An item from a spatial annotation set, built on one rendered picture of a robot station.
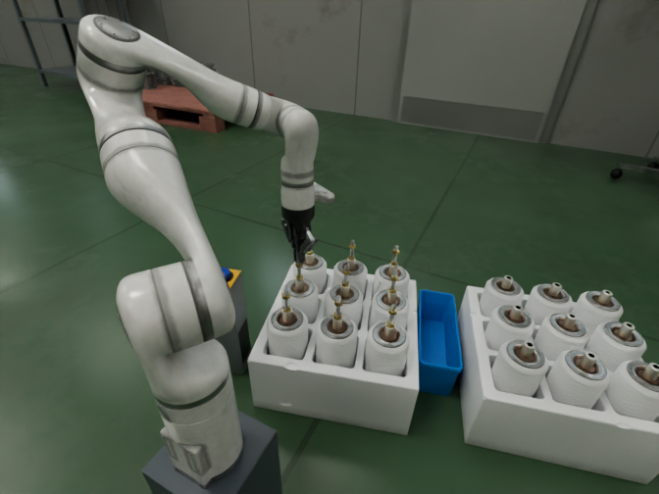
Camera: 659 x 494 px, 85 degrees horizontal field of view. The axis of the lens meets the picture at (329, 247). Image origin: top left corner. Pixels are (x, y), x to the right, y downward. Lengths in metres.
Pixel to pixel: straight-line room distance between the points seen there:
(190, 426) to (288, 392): 0.46
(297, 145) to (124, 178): 0.34
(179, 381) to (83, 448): 0.67
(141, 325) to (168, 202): 0.15
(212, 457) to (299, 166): 0.51
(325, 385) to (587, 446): 0.58
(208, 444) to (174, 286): 0.24
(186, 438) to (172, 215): 0.27
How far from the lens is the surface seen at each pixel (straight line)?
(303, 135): 0.71
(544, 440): 1.02
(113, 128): 0.54
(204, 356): 0.48
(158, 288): 0.39
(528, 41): 3.42
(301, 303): 0.92
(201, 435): 0.53
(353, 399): 0.91
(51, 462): 1.12
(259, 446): 0.64
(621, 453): 1.07
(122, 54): 0.65
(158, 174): 0.48
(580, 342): 1.02
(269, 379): 0.92
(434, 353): 1.18
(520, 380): 0.90
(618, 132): 3.61
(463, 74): 3.47
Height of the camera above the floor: 0.86
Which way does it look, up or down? 33 degrees down
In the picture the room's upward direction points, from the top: 2 degrees clockwise
